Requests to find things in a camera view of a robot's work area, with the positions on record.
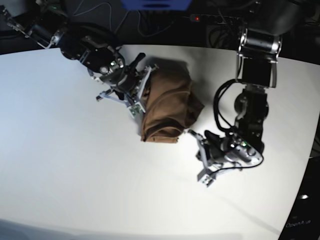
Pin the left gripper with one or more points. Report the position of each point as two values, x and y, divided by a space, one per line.
231 149

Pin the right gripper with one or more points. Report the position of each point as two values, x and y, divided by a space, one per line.
119 72

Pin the brown T-shirt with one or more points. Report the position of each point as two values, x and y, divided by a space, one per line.
170 103

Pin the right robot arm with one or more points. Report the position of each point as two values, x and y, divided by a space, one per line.
96 48

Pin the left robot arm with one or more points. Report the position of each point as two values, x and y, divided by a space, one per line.
260 43

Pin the blue plastic box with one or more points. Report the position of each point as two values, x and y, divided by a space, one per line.
156 5

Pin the black power strip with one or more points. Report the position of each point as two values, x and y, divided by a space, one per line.
213 19

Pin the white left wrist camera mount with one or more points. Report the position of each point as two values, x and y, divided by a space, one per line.
213 157

